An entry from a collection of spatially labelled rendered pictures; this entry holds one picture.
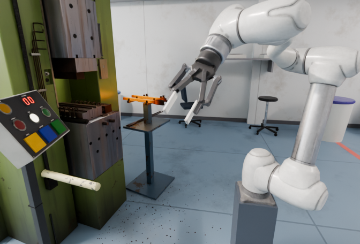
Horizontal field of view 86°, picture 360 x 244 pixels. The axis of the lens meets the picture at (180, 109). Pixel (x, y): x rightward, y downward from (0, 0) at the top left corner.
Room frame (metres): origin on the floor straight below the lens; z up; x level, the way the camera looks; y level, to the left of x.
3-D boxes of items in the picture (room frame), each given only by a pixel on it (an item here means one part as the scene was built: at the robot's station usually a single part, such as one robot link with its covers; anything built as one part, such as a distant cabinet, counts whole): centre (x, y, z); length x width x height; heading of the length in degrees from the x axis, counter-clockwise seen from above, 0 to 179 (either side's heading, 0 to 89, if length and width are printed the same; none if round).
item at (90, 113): (1.50, 0.86, 0.96); 0.42 x 0.20 x 0.09; 71
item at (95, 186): (1.07, 0.69, 0.62); 0.44 x 0.05 x 0.05; 71
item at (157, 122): (1.89, 0.33, 0.71); 0.40 x 0.30 x 0.02; 153
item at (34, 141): (0.78, 0.64, 1.01); 0.07 x 0.05 x 0.07; 6
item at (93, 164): (1.55, 0.86, 0.69); 0.56 x 0.38 x 0.45; 71
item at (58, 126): (0.98, 0.66, 1.01); 0.07 x 0.05 x 0.07; 6
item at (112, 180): (1.55, 0.86, 0.23); 0.56 x 0.38 x 0.47; 71
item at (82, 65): (1.50, 0.86, 1.32); 0.42 x 0.20 x 0.10; 71
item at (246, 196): (0.99, -0.44, 0.63); 0.22 x 0.18 x 0.06; 170
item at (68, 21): (1.54, 0.85, 1.56); 0.42 x 0.39 x 0.40; 71
